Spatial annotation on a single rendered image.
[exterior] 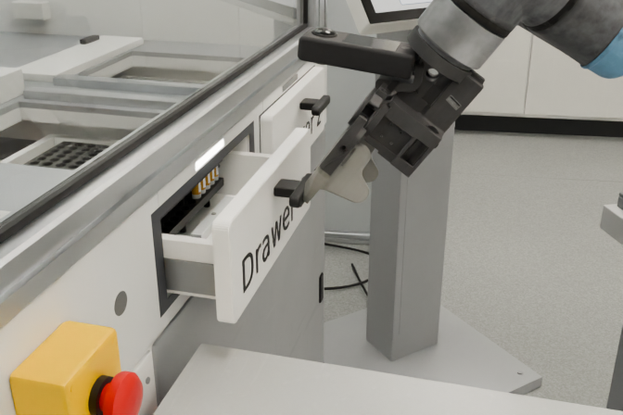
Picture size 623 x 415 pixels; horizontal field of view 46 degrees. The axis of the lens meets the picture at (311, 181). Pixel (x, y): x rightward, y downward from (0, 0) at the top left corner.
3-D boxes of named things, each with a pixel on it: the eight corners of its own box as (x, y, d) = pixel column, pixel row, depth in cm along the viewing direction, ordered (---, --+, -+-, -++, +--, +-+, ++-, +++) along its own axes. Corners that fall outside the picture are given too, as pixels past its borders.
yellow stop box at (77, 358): (134, 405, 57) (125, 326, 54) (85, 471, 50) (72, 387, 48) (76, 394, 58) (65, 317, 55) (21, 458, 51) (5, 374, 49)
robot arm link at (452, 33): (438, -7, 64) (446, -19, 71) (406, 34, 66) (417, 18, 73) (505, 45, 64) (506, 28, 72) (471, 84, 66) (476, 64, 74)
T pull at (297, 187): (317, 183, 83) (317, 171, 82) (298, 210, 76) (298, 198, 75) (286, 180, 83) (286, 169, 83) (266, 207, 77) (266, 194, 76)
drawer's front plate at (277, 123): (324, 129, 126) (324, 66, 121) (273, 194, 100) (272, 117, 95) (314, 128, 126) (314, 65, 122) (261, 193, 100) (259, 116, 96)
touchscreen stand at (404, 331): (540, 386, 189) (601, -18, 149) (402, 451, 167) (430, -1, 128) (419, 297, 228) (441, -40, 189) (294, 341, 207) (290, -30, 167)
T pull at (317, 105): (330, 103, 112) (330, 94, 112) (318, 117, 105) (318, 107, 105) (308, 101, 113) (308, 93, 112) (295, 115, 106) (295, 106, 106)
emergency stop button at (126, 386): (150, 406, 54) (146, 362, 53) (124, 444, 51) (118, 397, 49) (113, 399, 55) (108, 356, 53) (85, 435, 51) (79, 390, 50)
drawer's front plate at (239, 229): (311, 206, 96) (311, 126, 92) (234, 327, 70) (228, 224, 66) (298, 204, 96) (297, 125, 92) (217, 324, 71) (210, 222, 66)
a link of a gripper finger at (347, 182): (336, 237, 75) (392, 169, 72) (290, 202, 75) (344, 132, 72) (340, 227, 78) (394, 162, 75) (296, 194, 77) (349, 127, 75)
